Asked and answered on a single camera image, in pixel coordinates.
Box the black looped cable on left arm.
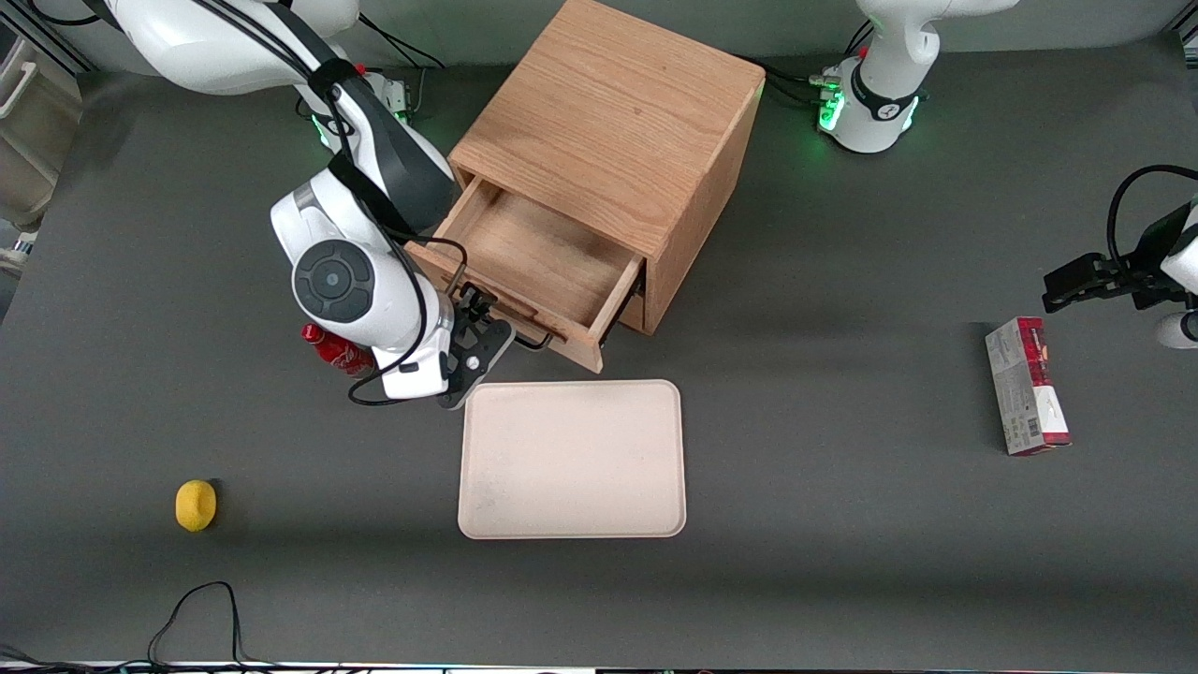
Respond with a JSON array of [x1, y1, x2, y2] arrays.
[[1107, 165, 1198, 274]]

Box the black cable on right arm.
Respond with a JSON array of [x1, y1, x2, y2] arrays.
[[192, 0, 469, 407]]

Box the wooden drawer cabinet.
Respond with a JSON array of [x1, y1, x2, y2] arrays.
[[449, 0, 767, 336]]

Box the black cables behind left arm base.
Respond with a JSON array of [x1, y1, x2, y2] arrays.
[[760, 19, 876, 106]]

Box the beige plastic bin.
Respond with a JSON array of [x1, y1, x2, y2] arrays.
[[0, 36, 83, 227]]

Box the red plaid cardboard box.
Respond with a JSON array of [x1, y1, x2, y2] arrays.
[[985, 316, 1073, 457]]

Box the red soda bottle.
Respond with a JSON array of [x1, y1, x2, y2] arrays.
[[300, 323, 377, 376]]

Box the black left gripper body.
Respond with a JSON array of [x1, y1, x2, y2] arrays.
[[1103, 208, 1195, 312]]

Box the yellow lemon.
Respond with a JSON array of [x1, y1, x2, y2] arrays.
[[175, 479, 218, 534]]

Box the black cables behind right arm base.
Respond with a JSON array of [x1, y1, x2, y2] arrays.
[[358, 13, 447, 123]]

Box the cream plastic tray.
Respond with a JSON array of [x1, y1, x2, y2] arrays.
[[458, 379, 687, 540]]

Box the thin black cable on table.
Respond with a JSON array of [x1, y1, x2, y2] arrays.
[[0, 581, 282, 673]]

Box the black cables behind arm base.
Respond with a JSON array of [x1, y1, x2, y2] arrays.
[[358, 13, 447, 123], [760, 19, 876, 106]]

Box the wooden drawer with black handle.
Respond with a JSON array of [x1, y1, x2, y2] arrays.
[[405, 176, 649, 374]]

